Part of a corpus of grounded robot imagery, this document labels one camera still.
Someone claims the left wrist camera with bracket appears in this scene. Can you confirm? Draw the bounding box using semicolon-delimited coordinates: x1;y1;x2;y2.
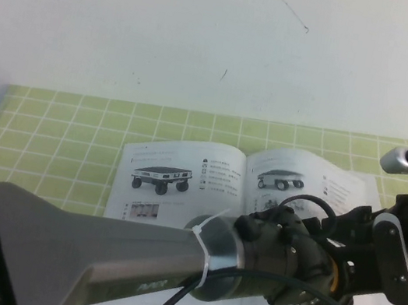
358;211;408;305

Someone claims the white zip tie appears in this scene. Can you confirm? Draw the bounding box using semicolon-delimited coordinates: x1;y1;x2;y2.
178;202;233;300

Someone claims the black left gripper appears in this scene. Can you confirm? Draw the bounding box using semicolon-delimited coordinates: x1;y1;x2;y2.
303;235;397;305

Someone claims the white product booklet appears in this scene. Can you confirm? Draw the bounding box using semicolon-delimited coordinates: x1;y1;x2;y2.
84;116;408;305

